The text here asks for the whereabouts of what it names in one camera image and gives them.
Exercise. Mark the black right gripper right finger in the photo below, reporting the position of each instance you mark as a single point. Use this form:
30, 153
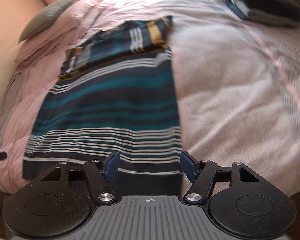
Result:
201, 174

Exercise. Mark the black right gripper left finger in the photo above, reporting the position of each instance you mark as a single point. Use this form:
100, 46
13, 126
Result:
99, 174

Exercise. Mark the teal navy striped sweater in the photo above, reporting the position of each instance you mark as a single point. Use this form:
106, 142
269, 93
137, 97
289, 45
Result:
115, 93

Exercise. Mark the pink grey bed cover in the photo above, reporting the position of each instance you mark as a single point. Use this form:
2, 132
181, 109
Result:
237, 84

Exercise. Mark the grey folded garment bottom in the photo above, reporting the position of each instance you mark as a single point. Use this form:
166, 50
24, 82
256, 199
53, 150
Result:
270, 19

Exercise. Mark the grey pillow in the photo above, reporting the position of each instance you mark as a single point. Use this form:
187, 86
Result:
45, 18

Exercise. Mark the navy blue folded garment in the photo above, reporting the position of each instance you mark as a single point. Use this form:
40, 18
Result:
238, 8

